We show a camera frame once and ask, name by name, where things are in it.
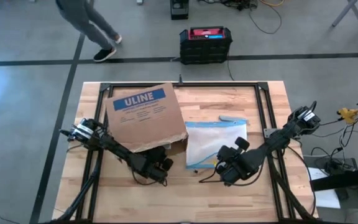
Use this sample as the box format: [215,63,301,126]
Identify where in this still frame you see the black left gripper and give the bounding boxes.
[132,146,174,187]

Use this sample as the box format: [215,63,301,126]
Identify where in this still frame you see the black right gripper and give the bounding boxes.
[216,145,245,187]

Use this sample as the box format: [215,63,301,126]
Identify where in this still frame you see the white mesh pouch blue trim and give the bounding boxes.
[184,119,249,170]

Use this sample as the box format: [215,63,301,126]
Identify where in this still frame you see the brown cardboard box blue print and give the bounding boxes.
[103,82,190,157]

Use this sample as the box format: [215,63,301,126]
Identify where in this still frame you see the grey utility knife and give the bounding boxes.
[218,114,249,123]

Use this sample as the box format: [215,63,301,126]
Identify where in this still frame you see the white paper sheet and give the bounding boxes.
[308,167,341,209]

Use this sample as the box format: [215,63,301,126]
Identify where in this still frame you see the black power adapter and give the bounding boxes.
[324,157,356,174]

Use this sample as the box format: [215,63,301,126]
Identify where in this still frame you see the black bar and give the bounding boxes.
[310,166,358,192]

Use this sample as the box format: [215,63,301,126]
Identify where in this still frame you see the red and black tool case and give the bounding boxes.
[178,26,234,65]

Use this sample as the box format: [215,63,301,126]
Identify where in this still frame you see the person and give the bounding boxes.
[55,0,123,63]

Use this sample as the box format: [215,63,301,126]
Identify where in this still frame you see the black floor box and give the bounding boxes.
[170,0,190,21]

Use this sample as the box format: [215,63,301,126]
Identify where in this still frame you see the black aluminium table frame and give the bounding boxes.
[73,81,318,224]

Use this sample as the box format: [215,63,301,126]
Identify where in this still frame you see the black power cable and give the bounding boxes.
[226,60,236,82]

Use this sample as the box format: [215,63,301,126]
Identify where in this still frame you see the tangled floor cables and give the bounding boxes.
[197,0,284,35]

